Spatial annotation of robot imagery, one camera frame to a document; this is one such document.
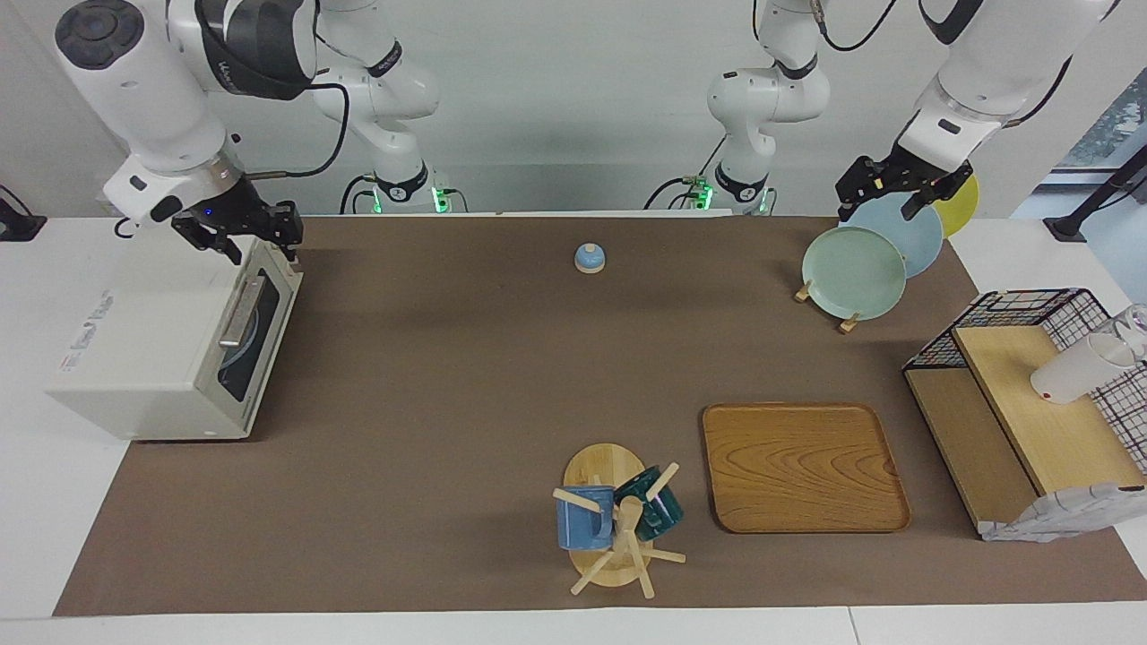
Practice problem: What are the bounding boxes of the oven door with metal handle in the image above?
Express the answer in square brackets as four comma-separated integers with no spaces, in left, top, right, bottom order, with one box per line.
[213,237,304,440]

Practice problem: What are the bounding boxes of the white toaster oven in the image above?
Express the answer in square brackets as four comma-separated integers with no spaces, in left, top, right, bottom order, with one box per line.
[45,235,304,442]

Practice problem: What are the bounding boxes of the light blue racked plate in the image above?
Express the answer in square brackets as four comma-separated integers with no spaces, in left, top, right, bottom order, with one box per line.
[842,193,944,280]

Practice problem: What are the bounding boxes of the yellow plate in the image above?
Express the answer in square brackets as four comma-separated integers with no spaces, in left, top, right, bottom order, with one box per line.
[932,172,980,238]

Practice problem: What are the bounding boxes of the pale green plate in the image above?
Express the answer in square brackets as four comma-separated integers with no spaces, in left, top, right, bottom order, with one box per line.
[801,227,908,322]

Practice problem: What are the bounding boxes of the wooden plate rack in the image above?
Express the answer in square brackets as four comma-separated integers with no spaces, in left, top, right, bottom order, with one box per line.
[794,279,861,334]

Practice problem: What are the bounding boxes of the black clamp stand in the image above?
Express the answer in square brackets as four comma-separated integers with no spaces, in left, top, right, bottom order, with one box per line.
[1044,143,1147,243]

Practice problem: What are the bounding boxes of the brown table mat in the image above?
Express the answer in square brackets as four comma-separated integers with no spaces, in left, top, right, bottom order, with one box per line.
[52,215,1147,617]

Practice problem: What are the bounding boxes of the white cup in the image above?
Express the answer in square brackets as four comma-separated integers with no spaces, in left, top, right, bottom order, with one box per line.
[1030,333,1137,405]

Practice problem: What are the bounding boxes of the clear glass cup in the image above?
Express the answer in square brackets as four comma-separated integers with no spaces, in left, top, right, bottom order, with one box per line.
[1111,303,1147,364]

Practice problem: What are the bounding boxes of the wooden step shelf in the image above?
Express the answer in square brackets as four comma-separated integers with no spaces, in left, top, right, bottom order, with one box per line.
[903,324,1147,538]

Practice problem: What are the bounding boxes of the wooden serving tray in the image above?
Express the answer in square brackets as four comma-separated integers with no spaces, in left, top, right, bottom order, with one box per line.
[702,402,911,535]

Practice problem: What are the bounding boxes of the white checkered cloth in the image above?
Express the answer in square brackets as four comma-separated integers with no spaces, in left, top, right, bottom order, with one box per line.
[979,481,1147,544]

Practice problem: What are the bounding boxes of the wooden mug tree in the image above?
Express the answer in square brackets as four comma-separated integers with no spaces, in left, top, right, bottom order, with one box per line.
[552,443,687,599]

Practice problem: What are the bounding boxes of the dark green mug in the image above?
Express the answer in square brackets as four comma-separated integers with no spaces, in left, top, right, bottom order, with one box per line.
[614,466,685,542]

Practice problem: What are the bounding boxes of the blue mug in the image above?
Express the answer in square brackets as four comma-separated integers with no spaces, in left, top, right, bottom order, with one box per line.
[556,486,617,551]

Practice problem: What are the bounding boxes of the black right base cable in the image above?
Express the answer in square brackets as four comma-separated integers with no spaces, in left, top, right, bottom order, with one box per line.
[339,173,377,216]

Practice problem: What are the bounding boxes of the black base cable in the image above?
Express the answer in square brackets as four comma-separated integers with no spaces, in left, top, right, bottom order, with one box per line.
[643,133,729,212]
[339,173,377,216]

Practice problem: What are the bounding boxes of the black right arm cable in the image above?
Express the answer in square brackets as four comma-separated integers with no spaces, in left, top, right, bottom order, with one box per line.
[242,18,350,178]

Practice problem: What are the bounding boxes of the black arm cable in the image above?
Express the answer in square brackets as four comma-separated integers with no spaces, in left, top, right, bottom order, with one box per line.
[242,18,350,178]
[811,0,1076,135]

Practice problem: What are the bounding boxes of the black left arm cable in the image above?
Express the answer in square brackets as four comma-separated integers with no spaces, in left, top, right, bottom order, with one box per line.
[811,0,1076,135]

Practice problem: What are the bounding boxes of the black wire basket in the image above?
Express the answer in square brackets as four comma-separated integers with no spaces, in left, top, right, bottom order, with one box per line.
[902,288,1147,476]

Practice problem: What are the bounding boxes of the black left base cable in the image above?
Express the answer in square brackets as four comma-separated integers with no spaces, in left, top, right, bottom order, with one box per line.
[643,133,729,212]

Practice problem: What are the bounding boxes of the black table mount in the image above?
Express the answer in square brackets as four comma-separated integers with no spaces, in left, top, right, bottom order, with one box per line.
[0,184,47,243]

